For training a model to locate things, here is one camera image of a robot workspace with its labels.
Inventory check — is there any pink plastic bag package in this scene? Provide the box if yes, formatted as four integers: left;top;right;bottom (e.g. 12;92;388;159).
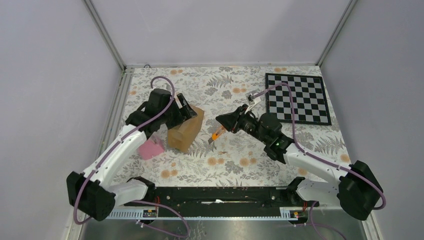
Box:
137;134;165;160

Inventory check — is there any grey slotted cable duct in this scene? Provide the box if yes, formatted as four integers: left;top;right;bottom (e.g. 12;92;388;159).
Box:
107;207;298;221

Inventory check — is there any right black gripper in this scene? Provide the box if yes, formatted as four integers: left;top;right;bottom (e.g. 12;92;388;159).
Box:
215;103;270;144

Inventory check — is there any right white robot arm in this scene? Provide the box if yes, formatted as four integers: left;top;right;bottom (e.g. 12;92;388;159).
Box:
215;104;386;221

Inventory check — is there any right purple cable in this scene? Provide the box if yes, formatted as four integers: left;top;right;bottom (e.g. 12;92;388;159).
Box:
246;82;387;240

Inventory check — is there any black white chessboard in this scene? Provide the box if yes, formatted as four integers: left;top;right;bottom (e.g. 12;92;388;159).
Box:
264;73;332;126

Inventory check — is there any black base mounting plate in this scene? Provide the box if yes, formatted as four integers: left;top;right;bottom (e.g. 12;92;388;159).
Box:
127;186;313;213

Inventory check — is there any orange black utility knife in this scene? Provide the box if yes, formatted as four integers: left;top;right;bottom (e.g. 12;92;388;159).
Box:
208;126;226;144

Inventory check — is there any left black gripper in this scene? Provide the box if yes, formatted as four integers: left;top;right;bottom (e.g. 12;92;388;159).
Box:
159;93;197;129

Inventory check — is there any brown cardboard express box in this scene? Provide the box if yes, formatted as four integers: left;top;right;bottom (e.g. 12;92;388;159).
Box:
167;105;205;154

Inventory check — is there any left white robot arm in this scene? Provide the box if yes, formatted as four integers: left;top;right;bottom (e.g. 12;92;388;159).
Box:
66;88;198;221

